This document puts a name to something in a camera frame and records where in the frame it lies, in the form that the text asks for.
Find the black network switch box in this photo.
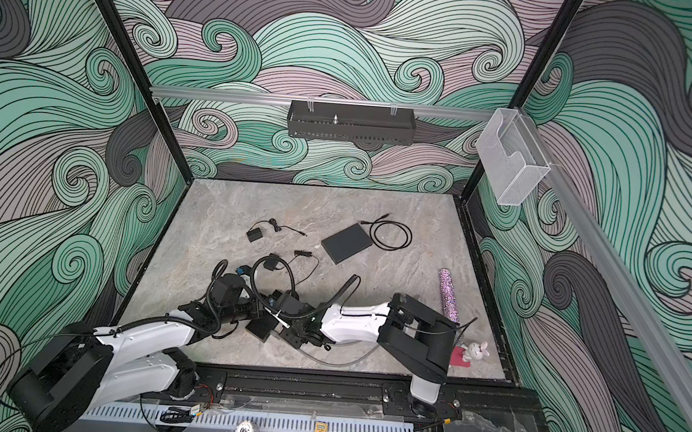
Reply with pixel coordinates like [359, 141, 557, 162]
[245, 291, 290, 343]

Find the glitter purple microphone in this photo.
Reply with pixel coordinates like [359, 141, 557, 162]
[438, 268, 459, 323]

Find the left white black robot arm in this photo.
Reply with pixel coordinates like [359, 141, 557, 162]
[5, 261, 261, 432]

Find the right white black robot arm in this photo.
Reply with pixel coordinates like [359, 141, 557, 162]
[247, 254, 473, 420]

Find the white slotted cable duct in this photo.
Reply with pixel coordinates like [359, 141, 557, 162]
[81, 402, 415, 432]

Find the black perforated wall tray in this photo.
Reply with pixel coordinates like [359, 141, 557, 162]
[287, 100, 417, 150]

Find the grey ethernet cable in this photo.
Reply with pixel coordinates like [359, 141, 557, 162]
[304, 338, 381, 370]

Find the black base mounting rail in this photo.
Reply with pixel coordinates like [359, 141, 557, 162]
[196, 362, 541, 419]

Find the coiled black cable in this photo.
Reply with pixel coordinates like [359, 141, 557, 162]
[358, 210, 416, 255]

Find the dark grey box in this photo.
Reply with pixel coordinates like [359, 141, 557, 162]
[321, 224, 373, 265]

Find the pink toy with bunny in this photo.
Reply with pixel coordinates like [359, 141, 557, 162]
[449, 342, 490, 368]

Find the clear acrylic wall holder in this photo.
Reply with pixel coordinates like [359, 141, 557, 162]
[476, 108, 551, 207]

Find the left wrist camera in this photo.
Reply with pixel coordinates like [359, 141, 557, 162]
[236, 264, 253, 277]

